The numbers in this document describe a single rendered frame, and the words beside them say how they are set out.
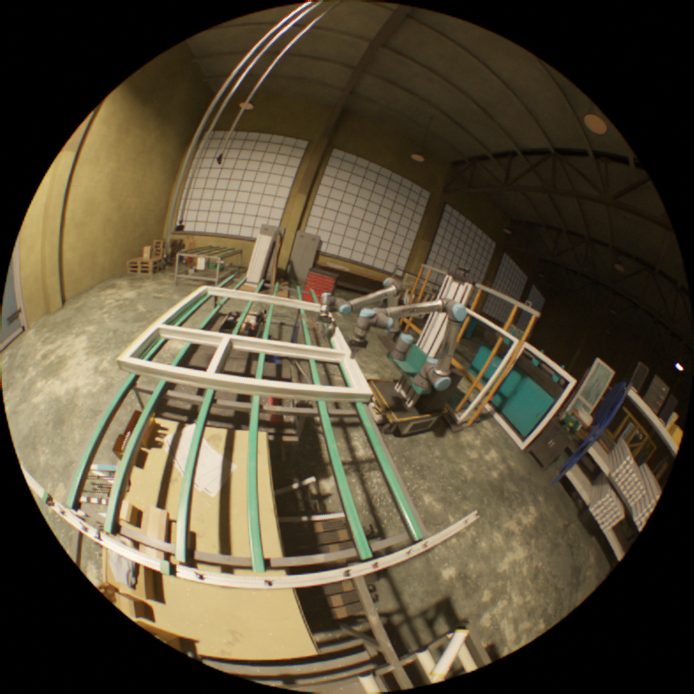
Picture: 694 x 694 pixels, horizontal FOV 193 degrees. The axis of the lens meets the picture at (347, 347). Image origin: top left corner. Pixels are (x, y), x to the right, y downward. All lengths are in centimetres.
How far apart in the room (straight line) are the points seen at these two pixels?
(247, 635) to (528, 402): 442
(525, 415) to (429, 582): 331
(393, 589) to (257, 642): 108
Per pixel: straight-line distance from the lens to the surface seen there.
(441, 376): 172
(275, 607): 98
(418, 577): 190
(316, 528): 132
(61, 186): 636
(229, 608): 100
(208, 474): 107
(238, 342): 138
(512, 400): 446
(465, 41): 745
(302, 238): 844
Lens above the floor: 160
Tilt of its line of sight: 25 degrees down
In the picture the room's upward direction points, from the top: 19 degrees clockwise
